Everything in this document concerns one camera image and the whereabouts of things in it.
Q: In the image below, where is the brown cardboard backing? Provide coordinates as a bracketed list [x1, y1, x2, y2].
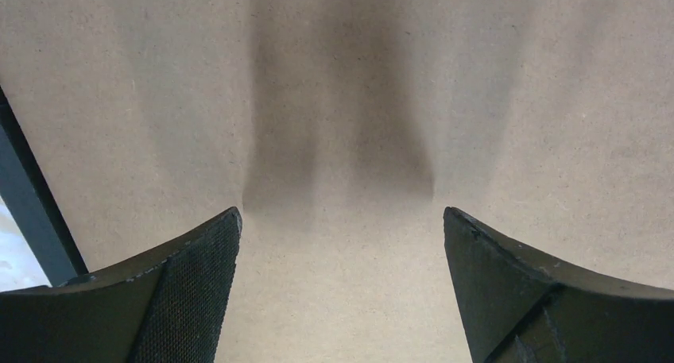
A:
[1, 0, 673, 362]

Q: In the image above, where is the black picture frame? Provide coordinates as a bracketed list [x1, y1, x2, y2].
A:
[1, 95, 88, 286]

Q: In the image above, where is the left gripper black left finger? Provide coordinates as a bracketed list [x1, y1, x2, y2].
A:
[1, 207, 242, 362]

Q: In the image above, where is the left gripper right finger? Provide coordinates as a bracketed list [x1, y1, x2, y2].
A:
[444, 207, 673, 362]

